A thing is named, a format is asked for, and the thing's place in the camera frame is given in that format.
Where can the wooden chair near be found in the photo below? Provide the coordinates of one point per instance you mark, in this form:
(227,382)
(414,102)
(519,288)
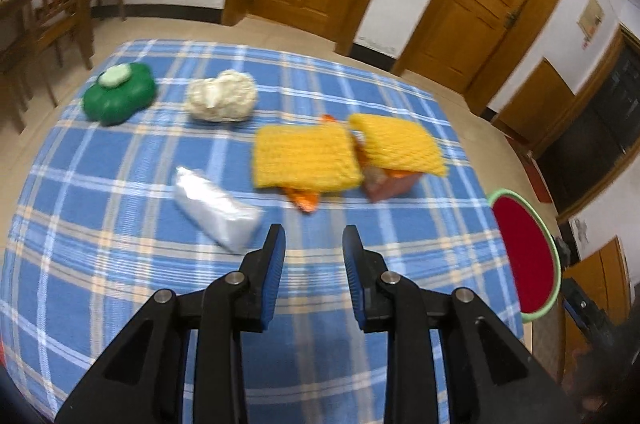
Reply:
(15,9)

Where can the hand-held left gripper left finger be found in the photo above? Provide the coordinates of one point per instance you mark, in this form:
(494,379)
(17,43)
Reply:
(270,274)

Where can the cream foam net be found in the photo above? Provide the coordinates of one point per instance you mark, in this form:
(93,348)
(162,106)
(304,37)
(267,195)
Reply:
(222,96)

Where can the dark slippers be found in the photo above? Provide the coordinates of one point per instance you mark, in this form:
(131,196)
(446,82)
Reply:
(562,250)

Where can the small yellow foam net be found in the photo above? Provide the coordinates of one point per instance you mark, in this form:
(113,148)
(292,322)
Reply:
(305,159)

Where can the large yellow foam net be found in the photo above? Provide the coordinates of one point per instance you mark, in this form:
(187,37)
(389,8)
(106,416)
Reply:
(400,144)

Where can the low wooden wall cabinet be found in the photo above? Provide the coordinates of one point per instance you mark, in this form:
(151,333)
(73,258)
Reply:
(537,104)

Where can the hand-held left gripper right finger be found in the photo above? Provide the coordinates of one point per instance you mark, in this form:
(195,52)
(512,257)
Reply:
(352,274)

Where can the red basin green rim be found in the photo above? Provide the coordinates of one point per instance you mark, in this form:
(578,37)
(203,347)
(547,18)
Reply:
(530,254)

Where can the dark metal door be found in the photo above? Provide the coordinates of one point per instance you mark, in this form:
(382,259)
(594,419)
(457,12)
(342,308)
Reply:
(600,124)

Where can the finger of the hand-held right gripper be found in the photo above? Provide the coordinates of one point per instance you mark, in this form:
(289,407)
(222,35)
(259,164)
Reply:
(580,306)

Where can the brown cardboard box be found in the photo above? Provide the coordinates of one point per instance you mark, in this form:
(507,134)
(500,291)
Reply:
(390,189)

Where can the blue plaid blanket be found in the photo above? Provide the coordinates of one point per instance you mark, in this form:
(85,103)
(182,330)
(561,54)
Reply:
(310,254)

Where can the wooden door brass lock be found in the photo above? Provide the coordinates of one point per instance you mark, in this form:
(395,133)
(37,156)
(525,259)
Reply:
(480,4)

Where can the wooden floor cabinet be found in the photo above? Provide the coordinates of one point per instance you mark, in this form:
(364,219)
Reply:
(600,266)

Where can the green plush toy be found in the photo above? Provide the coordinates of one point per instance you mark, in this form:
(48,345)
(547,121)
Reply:
(120,101)

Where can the beige wall panel box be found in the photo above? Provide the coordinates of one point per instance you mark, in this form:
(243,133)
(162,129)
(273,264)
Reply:
(591,15)

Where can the red doormat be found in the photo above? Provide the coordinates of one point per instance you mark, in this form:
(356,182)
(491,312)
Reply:
(535,176)

